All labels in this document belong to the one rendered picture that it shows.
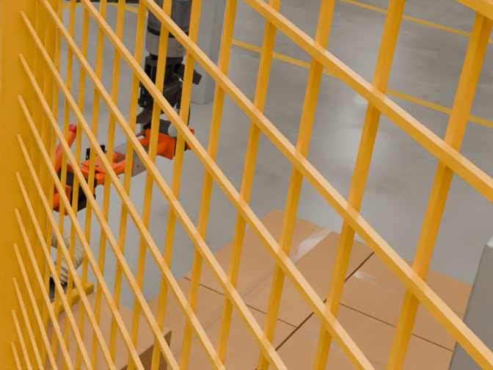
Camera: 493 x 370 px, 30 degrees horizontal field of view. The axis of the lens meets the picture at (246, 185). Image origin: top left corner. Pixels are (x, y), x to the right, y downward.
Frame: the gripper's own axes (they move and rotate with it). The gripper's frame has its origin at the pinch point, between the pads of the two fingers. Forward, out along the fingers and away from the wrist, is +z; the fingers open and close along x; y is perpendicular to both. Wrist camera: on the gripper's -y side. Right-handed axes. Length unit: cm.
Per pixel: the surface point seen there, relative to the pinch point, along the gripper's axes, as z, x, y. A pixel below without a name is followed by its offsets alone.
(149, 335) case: 28.0, 19.4, 28.4
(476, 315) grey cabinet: -48, 91, 101
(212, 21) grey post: 70, -158, -289
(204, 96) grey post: 116, -158, -290
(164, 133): -2.2, 1.5, 2.1
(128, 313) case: 27.9, 11.8, 25.2
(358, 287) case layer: 68, 25, -82
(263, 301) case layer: 68, 6, -55
